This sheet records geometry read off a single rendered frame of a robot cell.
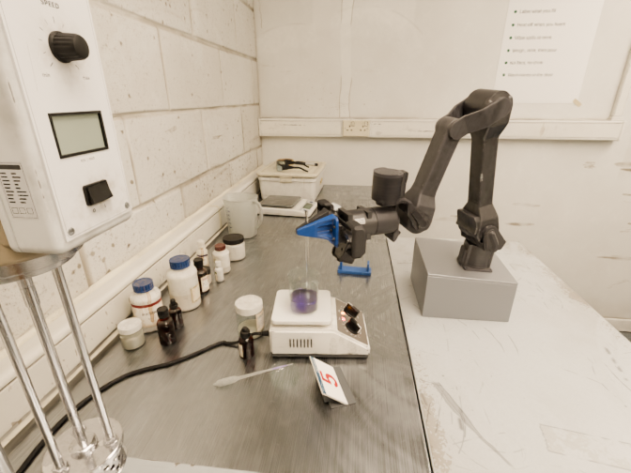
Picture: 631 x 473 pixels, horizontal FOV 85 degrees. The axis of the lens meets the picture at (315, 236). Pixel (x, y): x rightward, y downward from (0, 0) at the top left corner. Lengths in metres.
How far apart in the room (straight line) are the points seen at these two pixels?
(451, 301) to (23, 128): 0.81
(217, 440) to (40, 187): 0.48
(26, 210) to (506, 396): 0.72
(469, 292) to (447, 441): 0.36
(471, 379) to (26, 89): 0.73
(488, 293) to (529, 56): 1.54
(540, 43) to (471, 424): 1.89
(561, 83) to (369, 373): 1.88
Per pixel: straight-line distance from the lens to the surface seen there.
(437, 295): 0.87
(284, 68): 2.09
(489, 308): 0.92
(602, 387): 0.87
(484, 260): 0.90
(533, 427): 0.72
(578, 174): 2.41
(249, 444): 0.62
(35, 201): 0.26
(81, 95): 0.28
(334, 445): 0.62
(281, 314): 0.71
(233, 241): 1.12
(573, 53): 2.30
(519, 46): 2.20
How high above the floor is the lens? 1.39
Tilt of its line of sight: 22 degrees down
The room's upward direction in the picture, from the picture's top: straight up
